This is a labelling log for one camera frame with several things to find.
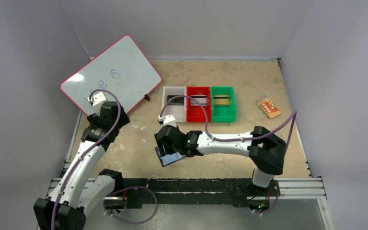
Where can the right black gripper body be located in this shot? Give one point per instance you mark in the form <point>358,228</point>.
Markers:
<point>165,139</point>

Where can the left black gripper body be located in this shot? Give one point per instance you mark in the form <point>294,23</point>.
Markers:
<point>123,120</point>

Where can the blue leather card holder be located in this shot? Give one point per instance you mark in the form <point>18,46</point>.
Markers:
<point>168,159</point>

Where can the white plastic bin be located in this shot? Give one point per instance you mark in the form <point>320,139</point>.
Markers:
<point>178,111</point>

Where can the red plastic bin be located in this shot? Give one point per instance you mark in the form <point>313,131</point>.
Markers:
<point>195,113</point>

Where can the green plastic bin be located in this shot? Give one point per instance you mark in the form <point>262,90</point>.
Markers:
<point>226,112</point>

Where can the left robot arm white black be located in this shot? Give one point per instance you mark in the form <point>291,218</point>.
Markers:
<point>67,206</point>

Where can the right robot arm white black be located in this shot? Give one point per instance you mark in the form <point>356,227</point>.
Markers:
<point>263,147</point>

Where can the silver credit card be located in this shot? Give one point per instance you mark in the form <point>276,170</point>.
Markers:
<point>199,100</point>

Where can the orange card with pattern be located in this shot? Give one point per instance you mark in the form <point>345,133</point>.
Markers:
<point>269,108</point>

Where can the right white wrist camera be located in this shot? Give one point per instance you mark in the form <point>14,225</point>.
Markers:
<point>167,120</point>

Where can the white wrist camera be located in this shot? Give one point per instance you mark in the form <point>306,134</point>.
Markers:
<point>167,120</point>
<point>97,99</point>

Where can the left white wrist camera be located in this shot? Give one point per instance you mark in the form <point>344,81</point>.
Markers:
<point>97,99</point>

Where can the whiteboard with pink frame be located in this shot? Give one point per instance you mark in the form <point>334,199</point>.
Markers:
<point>122,69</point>

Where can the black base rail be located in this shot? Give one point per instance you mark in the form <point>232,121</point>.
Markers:
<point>237,192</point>

